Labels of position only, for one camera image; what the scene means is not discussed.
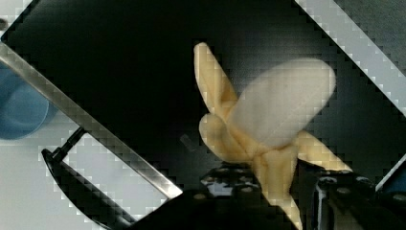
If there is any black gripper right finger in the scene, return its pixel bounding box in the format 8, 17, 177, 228
290, 160, 406, 230

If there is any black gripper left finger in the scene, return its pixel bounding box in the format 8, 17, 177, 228
127, 163, 297, 230

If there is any yellow plush peeled banana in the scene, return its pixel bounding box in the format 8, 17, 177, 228
193, 42, 350, 230

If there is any blue bowl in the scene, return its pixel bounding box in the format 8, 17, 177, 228
0, 64, 57, 140

